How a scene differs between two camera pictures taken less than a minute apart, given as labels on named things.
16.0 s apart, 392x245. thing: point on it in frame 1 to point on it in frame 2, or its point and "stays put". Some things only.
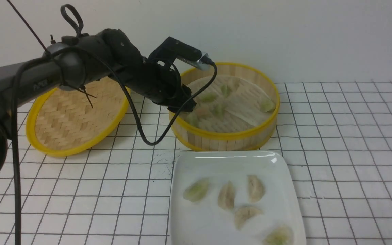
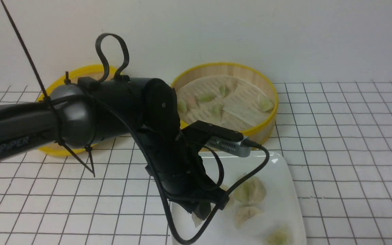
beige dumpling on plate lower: (244, 213) stays put
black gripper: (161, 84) to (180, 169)
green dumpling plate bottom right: (282, 235) stays put
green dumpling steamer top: (226, 90) stays put
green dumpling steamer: (192, 119) to (246, 191)
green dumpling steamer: (209, 97) stays put
